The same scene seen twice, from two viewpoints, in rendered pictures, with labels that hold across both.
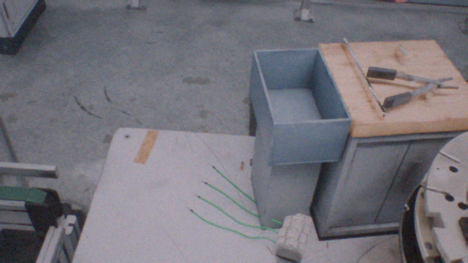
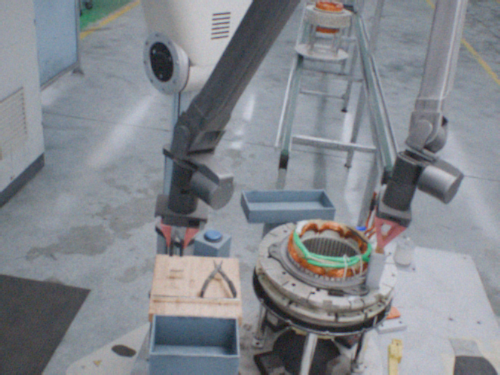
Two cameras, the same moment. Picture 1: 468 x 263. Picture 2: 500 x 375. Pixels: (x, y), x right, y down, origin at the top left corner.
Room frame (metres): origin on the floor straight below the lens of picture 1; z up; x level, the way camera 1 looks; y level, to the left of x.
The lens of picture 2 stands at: (0.42, 0.71, 1.84)
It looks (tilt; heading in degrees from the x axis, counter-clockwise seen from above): 29 degrees down; 274
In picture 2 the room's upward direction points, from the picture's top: 7 degrees clockwise
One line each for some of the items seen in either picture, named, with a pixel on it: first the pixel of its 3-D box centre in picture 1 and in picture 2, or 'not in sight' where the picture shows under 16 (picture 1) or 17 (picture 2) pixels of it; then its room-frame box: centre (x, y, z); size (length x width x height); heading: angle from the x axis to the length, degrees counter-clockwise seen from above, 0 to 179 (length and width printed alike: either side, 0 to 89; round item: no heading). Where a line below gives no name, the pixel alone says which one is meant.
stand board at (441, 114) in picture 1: (396, 83); (196, 288); (0.58, -0.24, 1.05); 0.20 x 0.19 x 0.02; 101
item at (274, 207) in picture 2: not in sight; (281, 241); (0.41, -0.67, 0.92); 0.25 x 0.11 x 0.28; 19
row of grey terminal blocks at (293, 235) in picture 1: (293, 234); not in sight; (0.46, -0.11, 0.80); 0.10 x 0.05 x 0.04; 164
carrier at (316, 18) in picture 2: not in sight; (324, 31); (0.31, -3.37, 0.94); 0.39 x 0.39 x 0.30
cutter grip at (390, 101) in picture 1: (397, 100); (232, 289); (0.50, -0.21, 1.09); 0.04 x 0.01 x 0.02; 116
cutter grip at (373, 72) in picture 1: (381, 73); (204, 287); (0.55, -0.20, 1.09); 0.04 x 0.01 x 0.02; 86
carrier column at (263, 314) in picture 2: not in sight; (263, 309); (0.43, -0.38, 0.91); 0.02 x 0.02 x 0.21
